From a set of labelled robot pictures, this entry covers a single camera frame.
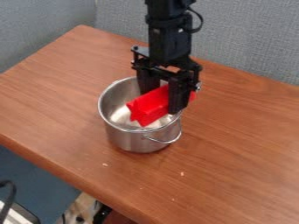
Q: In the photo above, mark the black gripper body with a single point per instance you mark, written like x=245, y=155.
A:
x=169, y=52

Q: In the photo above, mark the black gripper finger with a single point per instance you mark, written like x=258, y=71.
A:
x=180, y=93
x=149, y=80

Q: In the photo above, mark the red plastic block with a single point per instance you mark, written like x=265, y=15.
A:
x=150, y=106

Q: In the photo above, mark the stainless steel metal pot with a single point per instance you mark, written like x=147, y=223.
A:
x=126, y=132

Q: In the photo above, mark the wooden table leg base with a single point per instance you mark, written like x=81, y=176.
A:
x=86, y=211

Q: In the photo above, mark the grey device under table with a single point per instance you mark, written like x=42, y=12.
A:
x=19, y=215

